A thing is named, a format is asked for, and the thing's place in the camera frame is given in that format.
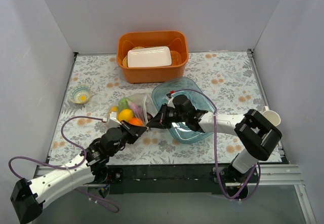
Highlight purple eggplant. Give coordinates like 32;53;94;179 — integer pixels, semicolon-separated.
128;100;145;119

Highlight clear zip top bag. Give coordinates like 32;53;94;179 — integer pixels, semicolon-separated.
106;93;157;128

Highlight orange tangerine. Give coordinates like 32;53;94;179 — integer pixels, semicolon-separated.
129;118;144;127

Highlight yellow lemon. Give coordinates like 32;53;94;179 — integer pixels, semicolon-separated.
117;108;134;122

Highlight green custard apple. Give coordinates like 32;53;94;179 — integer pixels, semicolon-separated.
118;98;129;111

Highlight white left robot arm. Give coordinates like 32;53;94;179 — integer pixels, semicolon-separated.
10;121;147;223

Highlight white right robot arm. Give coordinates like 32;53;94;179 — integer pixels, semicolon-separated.
147;95;282;182

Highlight clear blue plastic tray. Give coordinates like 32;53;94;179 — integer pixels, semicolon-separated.
151;77;214;144

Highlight small patterned bowl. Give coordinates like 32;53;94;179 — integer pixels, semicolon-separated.
69;85;91;104

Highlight white rectangular dish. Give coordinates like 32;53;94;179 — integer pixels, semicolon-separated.
126;46;172;68

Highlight orange plastic basket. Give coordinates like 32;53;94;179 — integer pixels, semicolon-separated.
116;30;189;84

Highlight yellow plate in basket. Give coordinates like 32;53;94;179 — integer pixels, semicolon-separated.
122;47;143;67

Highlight white plastic cup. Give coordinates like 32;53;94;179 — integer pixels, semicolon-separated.
261;106;281;126

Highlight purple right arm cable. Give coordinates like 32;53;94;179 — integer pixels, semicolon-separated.
166;89;261;200

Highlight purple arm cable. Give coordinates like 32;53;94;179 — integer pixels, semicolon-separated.
8;116;119;213
166;89;261;200

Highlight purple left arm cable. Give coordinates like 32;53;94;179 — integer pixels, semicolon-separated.
8;116;119;213

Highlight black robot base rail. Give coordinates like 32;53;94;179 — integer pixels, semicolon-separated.
86;163;264;197

